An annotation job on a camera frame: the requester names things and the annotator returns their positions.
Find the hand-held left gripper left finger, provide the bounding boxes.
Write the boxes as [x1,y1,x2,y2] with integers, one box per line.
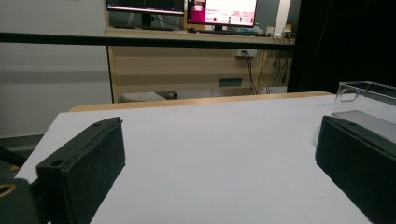
[35,116,126,224]

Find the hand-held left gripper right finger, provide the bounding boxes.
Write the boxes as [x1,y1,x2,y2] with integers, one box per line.
[315,115,396,224]

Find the clear plastic box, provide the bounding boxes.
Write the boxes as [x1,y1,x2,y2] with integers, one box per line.
[330,80,396,145]

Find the light wooden desk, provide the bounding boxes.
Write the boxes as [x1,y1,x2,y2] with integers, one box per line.
[105,26,295,104]

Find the teal desk label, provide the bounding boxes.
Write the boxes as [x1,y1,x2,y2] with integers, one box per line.
[218,77,244,88]

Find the white power outlet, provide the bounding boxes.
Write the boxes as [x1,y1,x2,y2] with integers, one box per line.
[234,49,259,59]

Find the dark computer monitor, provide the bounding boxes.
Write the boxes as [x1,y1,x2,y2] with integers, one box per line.
[106,0,185,32]

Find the lit pink white monitor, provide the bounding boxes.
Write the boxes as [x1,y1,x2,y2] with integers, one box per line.
[187,0,259,33]

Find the tangled cable bundle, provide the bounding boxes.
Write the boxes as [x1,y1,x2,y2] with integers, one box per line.
[259,50,294,95]

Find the black power cable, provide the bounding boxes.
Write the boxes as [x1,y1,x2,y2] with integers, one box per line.
[243,50,260,95]

